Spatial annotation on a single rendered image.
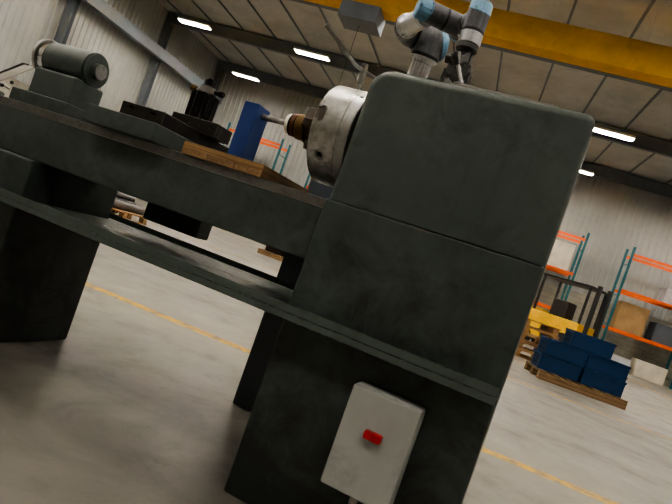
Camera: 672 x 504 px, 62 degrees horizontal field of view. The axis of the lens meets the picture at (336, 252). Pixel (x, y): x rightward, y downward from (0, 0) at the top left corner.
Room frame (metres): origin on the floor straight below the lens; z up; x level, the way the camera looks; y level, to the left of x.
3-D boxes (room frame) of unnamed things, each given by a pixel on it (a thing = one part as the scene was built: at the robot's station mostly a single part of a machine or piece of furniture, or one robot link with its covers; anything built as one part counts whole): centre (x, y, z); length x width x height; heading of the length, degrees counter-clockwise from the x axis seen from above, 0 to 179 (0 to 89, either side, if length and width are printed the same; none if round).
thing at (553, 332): (10.68, -3.79, 0.36); 1.26 x 0.86 x 0.73; 88
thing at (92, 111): (2.05, 0.71, 0.89); 0.53 x 0.30 x 0.06; 160
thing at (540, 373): (7.92, -3.79, 0.39); 1.20 x 0.80 x 0.79; 84
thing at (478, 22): (1.84, -0.18, 1.61); 0.09 x 0.08 x 0.11; 13
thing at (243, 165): (1.89, 0.37, 0.88); 0.36 x 0.30 x 0.04; 160
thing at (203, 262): (1.91, 0.42, 0.53); 2.10 x 0.60 x 0.02; 70
